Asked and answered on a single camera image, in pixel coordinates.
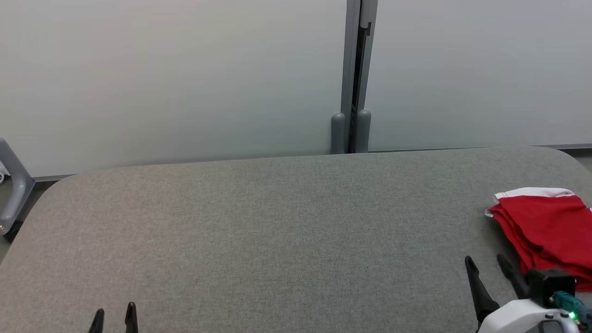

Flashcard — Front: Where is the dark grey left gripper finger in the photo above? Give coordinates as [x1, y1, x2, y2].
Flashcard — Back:
[88, 308, 105, 333]
[124, 302, 139, 333]

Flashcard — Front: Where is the grey metal corner frame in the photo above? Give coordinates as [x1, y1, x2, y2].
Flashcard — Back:
[0, 138, 36, 243]

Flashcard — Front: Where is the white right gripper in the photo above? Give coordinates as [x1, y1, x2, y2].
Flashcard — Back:
[464, 253, 563, 333]

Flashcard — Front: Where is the right arm cable teal connector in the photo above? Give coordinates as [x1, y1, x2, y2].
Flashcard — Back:
[552, 290, 592, 325]

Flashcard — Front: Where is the plain red garment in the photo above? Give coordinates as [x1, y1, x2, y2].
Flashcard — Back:
[485, 187, 592, 264]

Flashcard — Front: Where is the grey partition base rail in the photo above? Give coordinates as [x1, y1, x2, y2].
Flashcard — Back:
[32, 173, 77, 182]
[369, 143, 592, 152]

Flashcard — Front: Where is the grey partition post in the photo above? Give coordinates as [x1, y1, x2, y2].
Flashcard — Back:
[355, 0, 378, 153]
[331, 0, 362, 154]

